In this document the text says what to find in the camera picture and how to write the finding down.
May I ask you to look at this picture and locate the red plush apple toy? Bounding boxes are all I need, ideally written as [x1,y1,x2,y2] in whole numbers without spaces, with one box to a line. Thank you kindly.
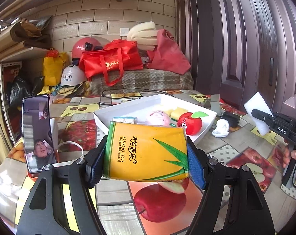
[177,111,208,136]

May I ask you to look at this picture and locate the yellow bamboo tissue pack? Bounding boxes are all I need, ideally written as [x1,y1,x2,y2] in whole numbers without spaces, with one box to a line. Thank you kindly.
[103,122,189,182]

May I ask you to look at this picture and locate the pale yellow sponge block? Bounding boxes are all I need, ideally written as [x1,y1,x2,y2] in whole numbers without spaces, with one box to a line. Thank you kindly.
[170,107,188,121]

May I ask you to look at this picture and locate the yellow green scouring sponge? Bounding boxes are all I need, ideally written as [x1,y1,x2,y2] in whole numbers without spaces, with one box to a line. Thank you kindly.
[164,109,173,117]

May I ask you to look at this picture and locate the blue tissue pack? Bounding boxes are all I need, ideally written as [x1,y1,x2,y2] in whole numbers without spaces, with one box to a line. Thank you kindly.
[112,116,137,124]

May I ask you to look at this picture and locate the pink plush pig toy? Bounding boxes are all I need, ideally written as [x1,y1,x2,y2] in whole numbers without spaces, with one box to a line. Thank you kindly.
[148,110,171,126]

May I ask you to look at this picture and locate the black rectangular box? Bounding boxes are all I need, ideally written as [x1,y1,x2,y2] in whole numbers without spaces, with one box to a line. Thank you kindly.
[221,111,240,128]

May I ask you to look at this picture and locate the smartphone on stand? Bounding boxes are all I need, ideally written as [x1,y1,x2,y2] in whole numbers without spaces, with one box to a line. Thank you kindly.
[21,94,56,174]

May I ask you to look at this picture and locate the white rolled sock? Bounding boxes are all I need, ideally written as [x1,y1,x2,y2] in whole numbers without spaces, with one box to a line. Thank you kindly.
[212,119,229,138]

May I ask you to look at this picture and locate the white small carton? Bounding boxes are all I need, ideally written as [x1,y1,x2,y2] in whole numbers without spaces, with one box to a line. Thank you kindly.
[49,118,58,150]

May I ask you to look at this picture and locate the fruit print tablecloth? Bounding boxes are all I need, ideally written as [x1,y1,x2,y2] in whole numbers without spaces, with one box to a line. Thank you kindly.
[0,94,296,234]

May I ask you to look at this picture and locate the black plastic bag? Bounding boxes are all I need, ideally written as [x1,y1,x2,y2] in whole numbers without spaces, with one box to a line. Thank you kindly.
[6,76,45,107]

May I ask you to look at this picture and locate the white cardboard box tray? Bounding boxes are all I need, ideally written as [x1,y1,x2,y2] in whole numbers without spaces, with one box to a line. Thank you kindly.
[94,94,217,144]

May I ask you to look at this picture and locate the white helmet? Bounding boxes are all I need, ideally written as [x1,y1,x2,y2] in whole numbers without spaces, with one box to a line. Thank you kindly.
[61,65,86,87]

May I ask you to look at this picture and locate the dark red nonwoven bag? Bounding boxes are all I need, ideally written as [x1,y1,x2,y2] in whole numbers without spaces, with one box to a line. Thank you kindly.
[146,29,191,75]

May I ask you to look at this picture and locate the yellow shopping bag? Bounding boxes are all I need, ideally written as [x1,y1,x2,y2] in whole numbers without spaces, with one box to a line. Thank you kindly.
[43,48,69,87]

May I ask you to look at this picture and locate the red helmet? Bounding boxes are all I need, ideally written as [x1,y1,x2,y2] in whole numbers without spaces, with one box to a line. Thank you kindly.
[72,37,103,59]

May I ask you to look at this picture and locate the red tote bag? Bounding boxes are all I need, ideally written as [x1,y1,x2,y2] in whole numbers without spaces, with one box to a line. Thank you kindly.
[78,39,144,87]

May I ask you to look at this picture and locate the cream foam roll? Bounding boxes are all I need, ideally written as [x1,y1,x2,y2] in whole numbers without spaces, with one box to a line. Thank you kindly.
[126,21,158,51]

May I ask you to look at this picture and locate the white flat cable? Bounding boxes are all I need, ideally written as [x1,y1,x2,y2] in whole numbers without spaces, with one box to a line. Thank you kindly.
[52,140,85,168]

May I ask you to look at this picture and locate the black charging cable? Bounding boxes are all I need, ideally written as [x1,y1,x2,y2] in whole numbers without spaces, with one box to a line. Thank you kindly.
[97,88,176,106]

